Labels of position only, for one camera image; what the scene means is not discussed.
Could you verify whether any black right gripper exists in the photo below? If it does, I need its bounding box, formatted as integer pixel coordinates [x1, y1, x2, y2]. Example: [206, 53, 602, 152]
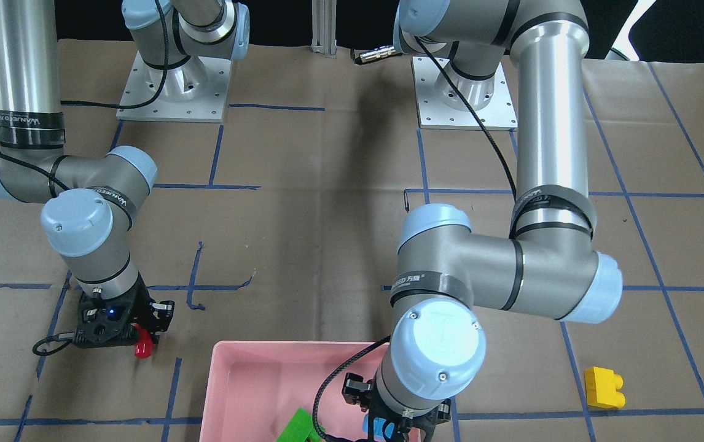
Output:
[74, 275, 175, 349]

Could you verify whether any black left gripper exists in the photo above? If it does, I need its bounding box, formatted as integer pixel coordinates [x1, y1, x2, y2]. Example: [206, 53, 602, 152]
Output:
[342, 372, 452, 441]

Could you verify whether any aluminium extrusion post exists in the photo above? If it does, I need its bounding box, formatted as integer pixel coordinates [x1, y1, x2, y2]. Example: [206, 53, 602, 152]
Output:
[310, 0, 337, 58]

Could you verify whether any red toy block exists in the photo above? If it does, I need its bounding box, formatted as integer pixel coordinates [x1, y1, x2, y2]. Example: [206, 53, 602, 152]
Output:
[133, 324, 156, 359]

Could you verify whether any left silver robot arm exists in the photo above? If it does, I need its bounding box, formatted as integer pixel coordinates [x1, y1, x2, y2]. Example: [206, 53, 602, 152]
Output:
[342, 1, 624, 441]

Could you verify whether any pink plastic box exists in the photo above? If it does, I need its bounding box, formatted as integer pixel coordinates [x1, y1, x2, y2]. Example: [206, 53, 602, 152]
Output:
[200, 341, 368, 441]

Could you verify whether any yellow toy block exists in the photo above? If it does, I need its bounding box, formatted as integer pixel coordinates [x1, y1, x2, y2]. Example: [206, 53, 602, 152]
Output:
[584, 366, 625, 409]

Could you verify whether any green toy block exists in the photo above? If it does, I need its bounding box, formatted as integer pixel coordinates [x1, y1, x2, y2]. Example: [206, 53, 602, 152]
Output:
[276, 408, 324, 442]

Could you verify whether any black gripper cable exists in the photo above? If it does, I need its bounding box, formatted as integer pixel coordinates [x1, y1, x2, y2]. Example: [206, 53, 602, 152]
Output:
[311, 37, 518, 442]
[0, 0, 193, 357]

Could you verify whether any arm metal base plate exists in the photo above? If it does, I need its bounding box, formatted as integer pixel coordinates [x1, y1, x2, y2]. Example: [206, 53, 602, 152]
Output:
[116, 53, 232, 123]
[413, 56, 518, 131]

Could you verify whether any blue toy block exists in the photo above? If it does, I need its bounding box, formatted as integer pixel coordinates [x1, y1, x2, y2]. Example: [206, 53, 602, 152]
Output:
[361, 415, 404, 441]

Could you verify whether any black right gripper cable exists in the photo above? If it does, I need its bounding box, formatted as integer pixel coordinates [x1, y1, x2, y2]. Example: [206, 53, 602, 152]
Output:
[0, 0, 193, 357]

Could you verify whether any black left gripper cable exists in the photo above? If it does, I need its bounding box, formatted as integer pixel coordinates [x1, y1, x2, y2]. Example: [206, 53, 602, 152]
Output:
[311, 37, 518, 442]

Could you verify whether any silver cable connector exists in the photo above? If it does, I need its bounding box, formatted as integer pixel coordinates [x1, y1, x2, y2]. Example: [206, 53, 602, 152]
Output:
[350, 45, 404, 66]

